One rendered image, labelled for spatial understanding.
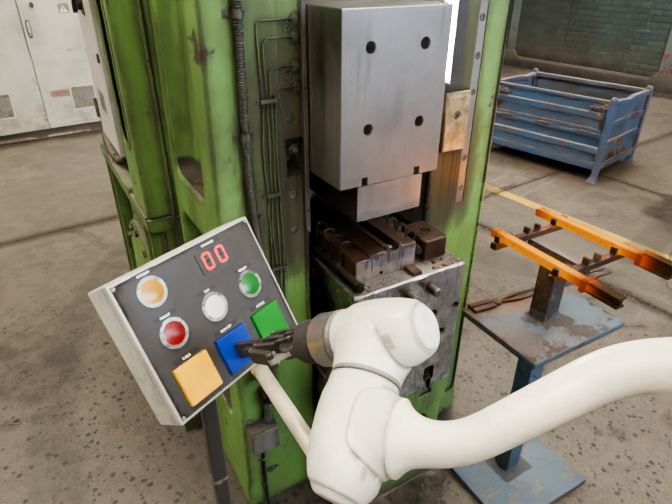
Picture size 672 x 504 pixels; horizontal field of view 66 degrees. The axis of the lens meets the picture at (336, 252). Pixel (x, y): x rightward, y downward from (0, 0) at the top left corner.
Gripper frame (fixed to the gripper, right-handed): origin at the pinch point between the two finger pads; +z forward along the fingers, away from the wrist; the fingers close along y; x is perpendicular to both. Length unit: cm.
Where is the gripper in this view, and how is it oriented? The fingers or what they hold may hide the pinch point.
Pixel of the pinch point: (249, 348)
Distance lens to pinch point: 102.7
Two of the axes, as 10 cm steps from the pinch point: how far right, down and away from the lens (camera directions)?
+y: 5.7, -4.0, 7.2
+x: -4.1, -8.9, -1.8
